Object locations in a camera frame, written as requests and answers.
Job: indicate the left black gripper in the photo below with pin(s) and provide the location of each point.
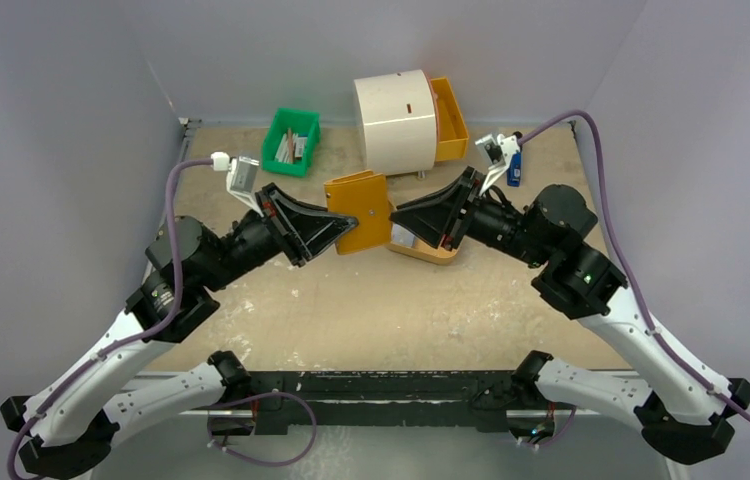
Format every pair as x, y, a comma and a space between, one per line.
303, 229

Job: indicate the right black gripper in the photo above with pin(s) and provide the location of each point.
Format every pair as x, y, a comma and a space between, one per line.
461, 211

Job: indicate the orange oval tray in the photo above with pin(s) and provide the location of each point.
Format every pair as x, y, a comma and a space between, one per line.
422, 251

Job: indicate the orange card holder wallet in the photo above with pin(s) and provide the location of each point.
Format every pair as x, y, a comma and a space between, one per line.
364, 196

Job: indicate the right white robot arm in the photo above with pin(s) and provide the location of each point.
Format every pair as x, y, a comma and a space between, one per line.
679, 405

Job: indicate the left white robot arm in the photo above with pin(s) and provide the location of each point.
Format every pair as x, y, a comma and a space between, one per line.
72, 425

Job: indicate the silver credit cards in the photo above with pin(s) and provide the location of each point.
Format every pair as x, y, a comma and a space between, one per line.
402, 237

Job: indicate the orange open drawer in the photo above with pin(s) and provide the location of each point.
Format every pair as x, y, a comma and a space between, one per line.
452, 134

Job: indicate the blue black marker pen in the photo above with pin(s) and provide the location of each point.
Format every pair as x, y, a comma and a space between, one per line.
514, 172

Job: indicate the green plastic bin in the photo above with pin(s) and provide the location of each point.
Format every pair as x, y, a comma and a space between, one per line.
289, 145

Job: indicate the cream round drawer cabinet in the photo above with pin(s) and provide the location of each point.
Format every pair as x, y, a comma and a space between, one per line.
397, 123

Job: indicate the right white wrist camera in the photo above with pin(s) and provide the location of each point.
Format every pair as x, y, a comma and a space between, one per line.
497, 149

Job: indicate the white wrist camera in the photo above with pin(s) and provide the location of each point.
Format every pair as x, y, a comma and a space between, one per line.
497, 149
241, 172

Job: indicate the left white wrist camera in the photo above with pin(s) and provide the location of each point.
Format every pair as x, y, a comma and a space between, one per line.
241, 172

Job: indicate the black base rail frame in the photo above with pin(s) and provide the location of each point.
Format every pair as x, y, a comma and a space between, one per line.
489, 401

